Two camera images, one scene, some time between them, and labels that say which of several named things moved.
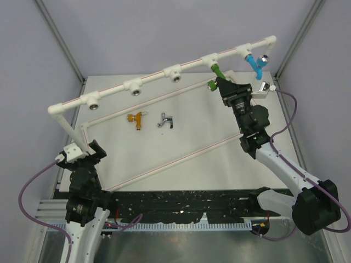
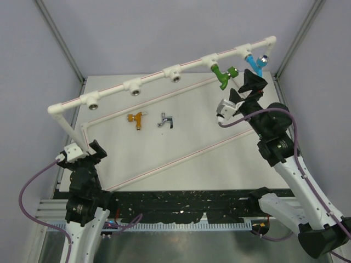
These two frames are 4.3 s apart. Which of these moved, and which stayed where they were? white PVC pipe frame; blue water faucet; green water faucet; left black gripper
Moved: green water faucet
Stayed: white PVC pipe frame; blue water faucet; left black gripper
